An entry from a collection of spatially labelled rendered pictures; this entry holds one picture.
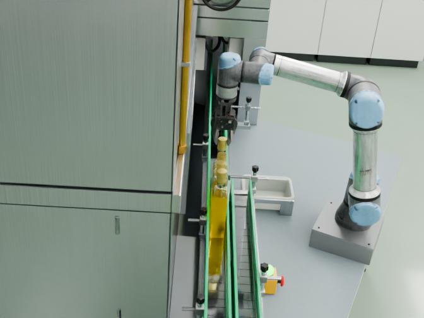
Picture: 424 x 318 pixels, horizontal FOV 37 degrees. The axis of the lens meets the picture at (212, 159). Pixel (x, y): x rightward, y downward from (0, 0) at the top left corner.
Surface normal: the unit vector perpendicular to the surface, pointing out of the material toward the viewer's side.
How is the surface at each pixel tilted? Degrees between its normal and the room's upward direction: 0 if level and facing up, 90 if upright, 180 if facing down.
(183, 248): 0
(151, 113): 90
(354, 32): 90
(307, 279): 0
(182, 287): 0
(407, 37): 90
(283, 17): 90
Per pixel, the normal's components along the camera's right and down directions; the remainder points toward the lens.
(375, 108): -0.15, 0.37
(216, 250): 0.07, -0.85
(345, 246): -0.40, 0.46
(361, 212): -0.12, 0.61
